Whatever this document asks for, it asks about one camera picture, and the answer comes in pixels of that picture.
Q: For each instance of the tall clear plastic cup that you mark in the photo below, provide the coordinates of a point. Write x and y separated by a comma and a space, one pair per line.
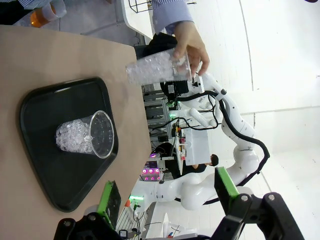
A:
150, 70

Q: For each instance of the black bag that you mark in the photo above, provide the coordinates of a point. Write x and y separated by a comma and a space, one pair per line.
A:
160, 42

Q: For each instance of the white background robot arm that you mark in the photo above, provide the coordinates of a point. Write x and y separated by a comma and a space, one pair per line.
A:
200, 117

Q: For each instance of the aluminium frame rack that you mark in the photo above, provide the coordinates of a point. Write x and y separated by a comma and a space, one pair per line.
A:
155, 110

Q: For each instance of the black plastic serving tray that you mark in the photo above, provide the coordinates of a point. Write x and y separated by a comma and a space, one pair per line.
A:
50, 175

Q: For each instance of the short clear plastic cup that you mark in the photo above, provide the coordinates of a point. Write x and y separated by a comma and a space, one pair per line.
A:
75, 135

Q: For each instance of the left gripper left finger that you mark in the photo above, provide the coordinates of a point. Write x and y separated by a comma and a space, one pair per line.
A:
112, 202

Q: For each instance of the white box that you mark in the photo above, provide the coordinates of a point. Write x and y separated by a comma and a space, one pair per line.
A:
197, 147

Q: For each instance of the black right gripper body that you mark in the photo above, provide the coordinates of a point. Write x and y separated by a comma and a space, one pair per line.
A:
180, 87

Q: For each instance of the person's left forearm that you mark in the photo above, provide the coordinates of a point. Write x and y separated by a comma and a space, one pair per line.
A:
170, 15

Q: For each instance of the person's left hand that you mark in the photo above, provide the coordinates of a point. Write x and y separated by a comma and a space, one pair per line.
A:
192, 40

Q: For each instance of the white side table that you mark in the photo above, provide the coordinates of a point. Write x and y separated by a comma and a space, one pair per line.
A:
137, 20

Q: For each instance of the person in striped shirt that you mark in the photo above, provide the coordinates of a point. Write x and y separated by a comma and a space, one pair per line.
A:
12, 15

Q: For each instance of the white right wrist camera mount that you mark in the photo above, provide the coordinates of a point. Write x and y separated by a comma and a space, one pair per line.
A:
198, 85

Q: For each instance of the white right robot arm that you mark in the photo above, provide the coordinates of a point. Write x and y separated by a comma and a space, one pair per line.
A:
245, 160

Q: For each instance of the plastic cup with orange drink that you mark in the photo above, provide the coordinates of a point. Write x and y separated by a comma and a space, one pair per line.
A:
40, 18

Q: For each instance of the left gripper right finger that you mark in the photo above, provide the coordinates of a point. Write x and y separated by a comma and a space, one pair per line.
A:
225, 190

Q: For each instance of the seated black-haired bystander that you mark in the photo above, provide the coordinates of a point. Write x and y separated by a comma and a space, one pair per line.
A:
213, 160

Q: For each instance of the purple lit device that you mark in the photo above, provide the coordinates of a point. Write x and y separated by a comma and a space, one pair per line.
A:
150, 173

